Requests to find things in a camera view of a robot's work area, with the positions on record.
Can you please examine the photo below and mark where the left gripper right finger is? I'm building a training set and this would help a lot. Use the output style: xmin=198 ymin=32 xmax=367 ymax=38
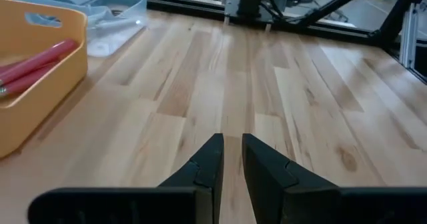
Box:
xmin=242 ymin=133 xmax=427 ymax=224

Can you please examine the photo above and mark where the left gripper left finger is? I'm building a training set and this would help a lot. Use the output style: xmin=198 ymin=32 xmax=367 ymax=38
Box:
xmin=27 ymin=133 xmax=225 ymax=224

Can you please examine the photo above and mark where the red-handled metal fork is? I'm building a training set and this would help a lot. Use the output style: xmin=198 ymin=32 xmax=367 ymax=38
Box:
xmin=0 ymin=39 xmax=80 ymax=87
xmin=0 ymin=62 xmax=59 ymax=97

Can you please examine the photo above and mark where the orange plastic bin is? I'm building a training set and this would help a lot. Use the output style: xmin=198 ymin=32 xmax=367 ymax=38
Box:
xmin=0 ymin=0 xmax=89 ymax=159

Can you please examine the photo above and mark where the clear plastic bin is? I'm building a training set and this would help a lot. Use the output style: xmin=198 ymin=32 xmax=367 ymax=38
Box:
xmin=9 ymin=0 xmax=148 ymax=58

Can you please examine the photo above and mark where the white-handled metal fork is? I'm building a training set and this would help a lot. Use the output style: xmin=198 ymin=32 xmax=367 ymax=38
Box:
xmin=94 ymin=17 xmax=143 ymax=32

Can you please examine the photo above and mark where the silver aluminium extrusion post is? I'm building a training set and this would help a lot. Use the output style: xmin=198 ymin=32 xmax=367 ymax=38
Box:
xmin=399 ymin=3 xmax=420 ymax=70

